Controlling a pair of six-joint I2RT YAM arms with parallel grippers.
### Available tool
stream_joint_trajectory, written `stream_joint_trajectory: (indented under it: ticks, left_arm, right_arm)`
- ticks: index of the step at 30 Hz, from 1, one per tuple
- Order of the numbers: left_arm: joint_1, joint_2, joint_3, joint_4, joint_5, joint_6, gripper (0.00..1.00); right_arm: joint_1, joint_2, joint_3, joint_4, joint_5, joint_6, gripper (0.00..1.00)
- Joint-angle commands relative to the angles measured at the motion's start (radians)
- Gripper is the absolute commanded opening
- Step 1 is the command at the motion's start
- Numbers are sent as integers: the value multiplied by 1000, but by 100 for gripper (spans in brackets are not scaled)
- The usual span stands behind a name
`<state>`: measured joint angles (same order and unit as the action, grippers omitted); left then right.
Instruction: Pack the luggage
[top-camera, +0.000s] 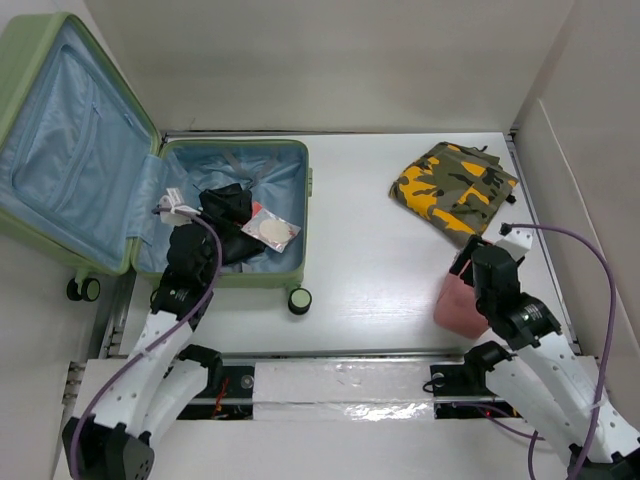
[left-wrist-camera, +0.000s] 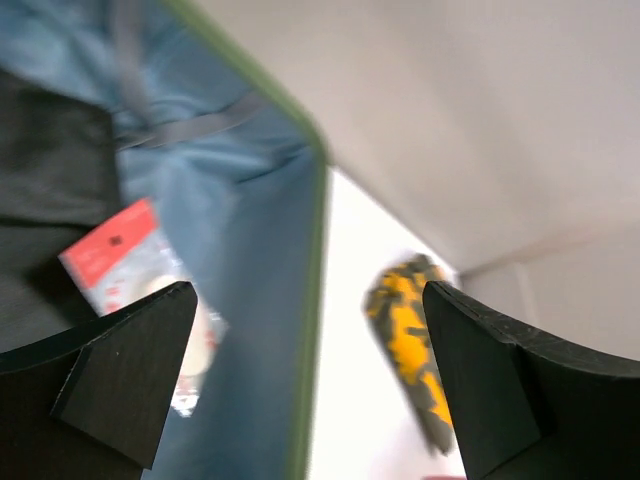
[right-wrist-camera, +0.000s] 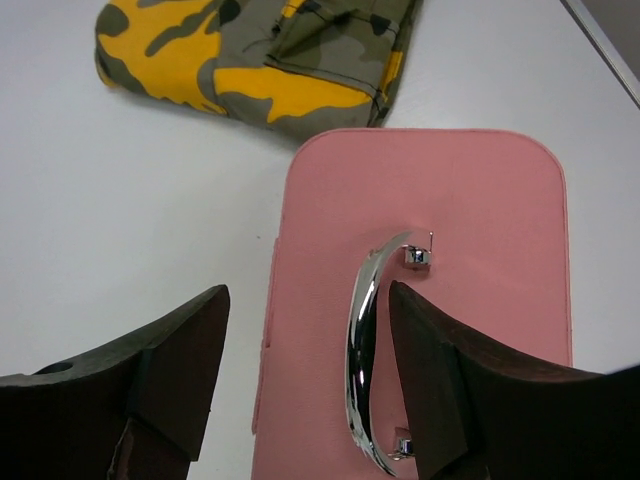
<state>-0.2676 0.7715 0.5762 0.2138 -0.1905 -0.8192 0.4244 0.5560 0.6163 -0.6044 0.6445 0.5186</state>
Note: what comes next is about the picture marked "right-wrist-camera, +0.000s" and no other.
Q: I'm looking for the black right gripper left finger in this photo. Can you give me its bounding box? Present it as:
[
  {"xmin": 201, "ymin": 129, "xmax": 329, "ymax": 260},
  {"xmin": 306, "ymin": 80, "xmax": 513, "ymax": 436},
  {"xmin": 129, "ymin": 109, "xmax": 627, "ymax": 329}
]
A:
[{"xmin": 1, "ymin": 285, "xmax": 230, "ymax": 479}]

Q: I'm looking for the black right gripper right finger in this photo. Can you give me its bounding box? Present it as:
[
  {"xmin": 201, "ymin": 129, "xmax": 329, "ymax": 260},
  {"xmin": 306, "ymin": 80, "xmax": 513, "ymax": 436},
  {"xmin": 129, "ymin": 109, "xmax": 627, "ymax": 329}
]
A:
[{"xmin": 389, "ymin": 282, "xmax": 639, "ymax": 479}]

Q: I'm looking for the pink case with chrome handle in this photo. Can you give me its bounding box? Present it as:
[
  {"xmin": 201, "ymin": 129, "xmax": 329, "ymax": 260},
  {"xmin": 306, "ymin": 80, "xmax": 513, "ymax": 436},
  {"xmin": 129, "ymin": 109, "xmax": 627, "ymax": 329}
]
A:
[{"xmin": 252, "ymin": 129, "xmax": 572, "ymax": 479}]

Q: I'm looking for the yellow camouflage garment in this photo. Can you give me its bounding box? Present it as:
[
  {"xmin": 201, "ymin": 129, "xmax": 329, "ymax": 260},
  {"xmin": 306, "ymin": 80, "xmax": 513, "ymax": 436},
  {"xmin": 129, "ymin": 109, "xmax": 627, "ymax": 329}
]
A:
[{"xmin": 95, "ymin": 0, "xmax": 421, "ymax": 141}]

